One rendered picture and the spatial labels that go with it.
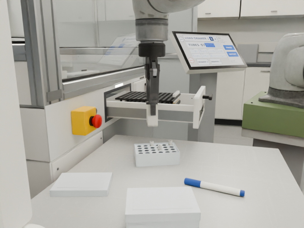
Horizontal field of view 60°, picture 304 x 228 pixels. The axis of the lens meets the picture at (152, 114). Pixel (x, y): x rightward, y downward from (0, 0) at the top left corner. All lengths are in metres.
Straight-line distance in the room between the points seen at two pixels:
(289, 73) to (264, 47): 3.42
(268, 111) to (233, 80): 2.77
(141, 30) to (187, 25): 1.91
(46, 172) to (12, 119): 0.49
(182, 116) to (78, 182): 0.43
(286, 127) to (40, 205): 0.88
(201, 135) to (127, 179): 1.32
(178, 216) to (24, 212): 0.26
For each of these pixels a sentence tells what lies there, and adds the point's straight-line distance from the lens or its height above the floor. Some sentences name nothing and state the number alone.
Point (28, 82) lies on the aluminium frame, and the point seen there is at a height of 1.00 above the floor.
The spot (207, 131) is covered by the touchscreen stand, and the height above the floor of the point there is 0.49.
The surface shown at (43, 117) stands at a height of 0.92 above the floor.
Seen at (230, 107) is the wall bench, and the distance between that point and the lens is 3.94.
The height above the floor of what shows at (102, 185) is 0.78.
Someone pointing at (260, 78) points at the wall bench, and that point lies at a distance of 3.90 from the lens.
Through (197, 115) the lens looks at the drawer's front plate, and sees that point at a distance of 0.88.
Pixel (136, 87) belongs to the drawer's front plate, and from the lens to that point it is 1.25.
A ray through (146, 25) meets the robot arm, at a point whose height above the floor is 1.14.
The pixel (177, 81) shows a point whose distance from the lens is 2.63.
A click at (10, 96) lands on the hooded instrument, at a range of 0.26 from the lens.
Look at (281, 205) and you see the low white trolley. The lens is 0.64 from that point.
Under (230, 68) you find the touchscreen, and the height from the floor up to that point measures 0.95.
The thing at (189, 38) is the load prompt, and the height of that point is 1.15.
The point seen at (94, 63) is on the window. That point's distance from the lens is 0.93.
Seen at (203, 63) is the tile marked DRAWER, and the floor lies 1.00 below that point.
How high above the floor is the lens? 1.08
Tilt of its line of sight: 14 degrees down
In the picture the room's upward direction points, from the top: straight up
